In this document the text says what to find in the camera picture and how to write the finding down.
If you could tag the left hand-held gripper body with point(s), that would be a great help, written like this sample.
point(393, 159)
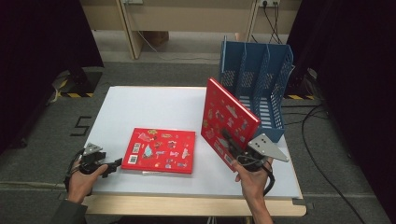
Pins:
point(91, 160)

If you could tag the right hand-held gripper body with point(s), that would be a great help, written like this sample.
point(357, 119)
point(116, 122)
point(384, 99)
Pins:
point(264, 147)

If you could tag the red sticker-print book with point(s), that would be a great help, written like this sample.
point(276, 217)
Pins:
point(227, 121)
point(158, 151)

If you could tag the blue plastic file rack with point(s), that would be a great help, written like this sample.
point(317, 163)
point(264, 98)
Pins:
point(274, 93)

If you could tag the person's left hand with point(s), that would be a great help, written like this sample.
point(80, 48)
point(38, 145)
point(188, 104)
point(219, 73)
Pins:
point(82, 185)

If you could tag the person's right hand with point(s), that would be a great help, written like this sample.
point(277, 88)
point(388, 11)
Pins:
point(253, 183)

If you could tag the black stand base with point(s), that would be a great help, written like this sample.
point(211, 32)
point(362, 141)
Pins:
point(84, 79)

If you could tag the black curtain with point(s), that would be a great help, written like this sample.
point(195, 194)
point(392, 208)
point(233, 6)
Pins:
point(37, 62)
point(358, 77)

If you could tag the cardboard box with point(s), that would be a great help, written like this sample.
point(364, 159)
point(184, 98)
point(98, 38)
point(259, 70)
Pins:
point(157, 38)

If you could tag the white wall socket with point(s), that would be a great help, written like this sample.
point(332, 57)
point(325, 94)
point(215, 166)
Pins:
point(269, 2)

